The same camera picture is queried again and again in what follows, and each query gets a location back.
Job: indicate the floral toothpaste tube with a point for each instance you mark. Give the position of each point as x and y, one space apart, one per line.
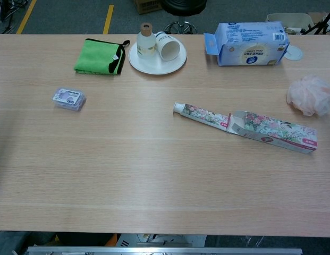
202 114

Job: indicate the floral toothpaste box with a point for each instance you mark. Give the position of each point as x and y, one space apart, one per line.
276 131

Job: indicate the green microfiber cloth black trim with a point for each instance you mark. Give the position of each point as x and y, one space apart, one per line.
98 57

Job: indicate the white round plate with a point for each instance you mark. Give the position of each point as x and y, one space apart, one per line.
154 67

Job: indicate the white paper cup blue print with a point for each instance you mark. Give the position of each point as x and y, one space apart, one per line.
168 49

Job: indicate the purple soap in clear case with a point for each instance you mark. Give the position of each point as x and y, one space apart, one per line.
69 99

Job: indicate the blue white tissue carton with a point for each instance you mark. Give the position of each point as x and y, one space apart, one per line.
247 40

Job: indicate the black stool with chrome base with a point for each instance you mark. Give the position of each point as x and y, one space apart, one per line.
183 6

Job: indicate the pink mesh bath pouf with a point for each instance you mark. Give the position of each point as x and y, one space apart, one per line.
308 95

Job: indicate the white round coaster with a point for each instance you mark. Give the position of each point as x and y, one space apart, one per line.
296 54

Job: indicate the pale open carton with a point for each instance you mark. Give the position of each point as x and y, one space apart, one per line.
287 18

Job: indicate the black tripod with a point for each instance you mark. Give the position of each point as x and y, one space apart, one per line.
320 25

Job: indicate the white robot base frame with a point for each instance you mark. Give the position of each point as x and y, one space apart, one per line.
159 240

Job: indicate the aluminium profile rail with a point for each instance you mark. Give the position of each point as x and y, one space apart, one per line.
154 251

